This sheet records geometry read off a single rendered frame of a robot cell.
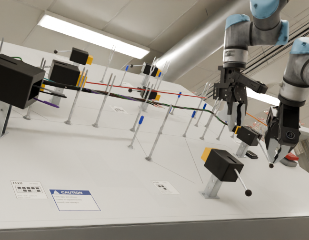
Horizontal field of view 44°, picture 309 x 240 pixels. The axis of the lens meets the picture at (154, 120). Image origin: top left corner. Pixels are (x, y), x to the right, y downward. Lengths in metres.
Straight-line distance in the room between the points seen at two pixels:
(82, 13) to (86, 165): 3.13
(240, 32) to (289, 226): 0.60
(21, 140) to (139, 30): 3.41
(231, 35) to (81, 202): 0.77
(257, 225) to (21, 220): 0.48
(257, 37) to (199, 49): 2.75
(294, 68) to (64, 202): 0.64
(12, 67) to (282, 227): 0.64
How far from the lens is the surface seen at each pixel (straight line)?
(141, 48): 4.26
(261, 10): 1.09
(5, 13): 3.83
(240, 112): 1.22
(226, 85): 1.20
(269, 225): 0.87
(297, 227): 0.96
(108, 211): 0.65
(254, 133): 1.16
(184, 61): 4.06
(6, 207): 0.59
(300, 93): 1.03
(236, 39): 1.22
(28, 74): 0.69
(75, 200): 0.64
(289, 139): 1.01
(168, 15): 4.01
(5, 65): 0.71
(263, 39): 1.21
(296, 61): 0.99
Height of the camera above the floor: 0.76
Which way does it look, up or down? 25 degrees up
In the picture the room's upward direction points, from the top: 11 degrees counter-clockwise
